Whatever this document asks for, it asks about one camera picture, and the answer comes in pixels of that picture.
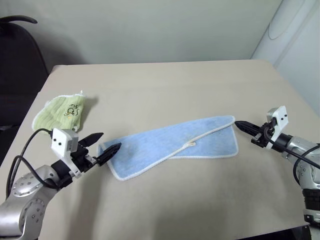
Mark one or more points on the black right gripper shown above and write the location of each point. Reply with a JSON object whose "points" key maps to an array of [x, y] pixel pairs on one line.
{"points": [[262, 136]]}

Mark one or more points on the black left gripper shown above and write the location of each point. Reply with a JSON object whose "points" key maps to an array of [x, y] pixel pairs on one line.
{"points": [[83, 158]]}

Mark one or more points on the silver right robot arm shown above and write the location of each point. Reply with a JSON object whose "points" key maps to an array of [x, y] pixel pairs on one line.
{"points": [[303, 160]]}

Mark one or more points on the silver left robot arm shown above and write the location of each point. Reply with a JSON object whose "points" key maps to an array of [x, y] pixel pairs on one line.
{"points": [[27, 190]]}

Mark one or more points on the light blue towel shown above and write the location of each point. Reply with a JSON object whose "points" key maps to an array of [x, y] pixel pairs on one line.
{"points": [[175, 145]]}

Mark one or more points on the green embroidered cloth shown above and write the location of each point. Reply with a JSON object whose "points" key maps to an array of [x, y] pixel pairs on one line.
{"points": [[62, 112]]}

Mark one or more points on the white plastic appliance casing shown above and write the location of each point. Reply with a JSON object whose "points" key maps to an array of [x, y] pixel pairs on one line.
{"points": [[290, 37]]}

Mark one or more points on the black office chair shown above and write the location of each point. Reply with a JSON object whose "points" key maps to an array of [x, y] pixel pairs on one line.
{"points": [[17, 75]]}

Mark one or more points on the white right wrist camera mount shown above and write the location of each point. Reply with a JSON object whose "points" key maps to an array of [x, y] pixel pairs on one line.
{"points": [[281, 117]]}

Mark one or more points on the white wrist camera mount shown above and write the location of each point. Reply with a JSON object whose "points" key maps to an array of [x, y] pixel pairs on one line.
{"points": [[281, 117], [61, 140]]}

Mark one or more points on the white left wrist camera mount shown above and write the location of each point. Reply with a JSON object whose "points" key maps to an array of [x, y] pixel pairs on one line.
{"points": [[61, 140]]}

